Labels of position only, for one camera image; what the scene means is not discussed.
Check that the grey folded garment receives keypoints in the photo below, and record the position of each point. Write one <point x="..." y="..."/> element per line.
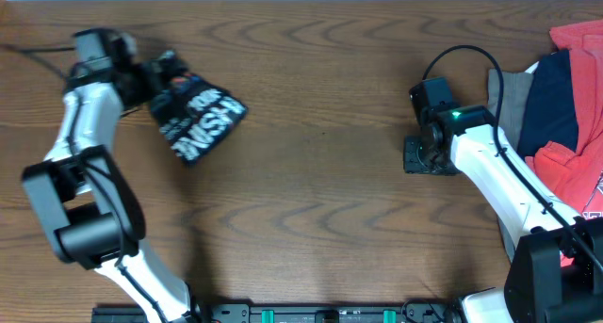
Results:
<point x="515" y="94"/>

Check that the red t-shirt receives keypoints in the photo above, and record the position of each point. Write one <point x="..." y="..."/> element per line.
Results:
<point x="576" y="177"/>

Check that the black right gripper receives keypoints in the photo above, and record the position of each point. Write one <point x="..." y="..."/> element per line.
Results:
<point x="413" y="164"/>

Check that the navy blue garment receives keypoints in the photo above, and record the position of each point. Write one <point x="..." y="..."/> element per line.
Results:
<point x="550" y="111"/>

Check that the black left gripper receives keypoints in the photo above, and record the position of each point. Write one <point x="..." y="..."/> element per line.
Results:
<point x="150" y="89"/>

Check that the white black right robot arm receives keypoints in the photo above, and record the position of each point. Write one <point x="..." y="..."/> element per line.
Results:
<point x="556" y="272"/>

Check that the black orange-patterned jersey shirt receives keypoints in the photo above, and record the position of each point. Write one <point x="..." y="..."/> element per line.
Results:
<point x="193" y="115"/>

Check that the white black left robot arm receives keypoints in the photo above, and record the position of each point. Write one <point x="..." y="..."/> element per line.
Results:
<point x="88" y="212"/>

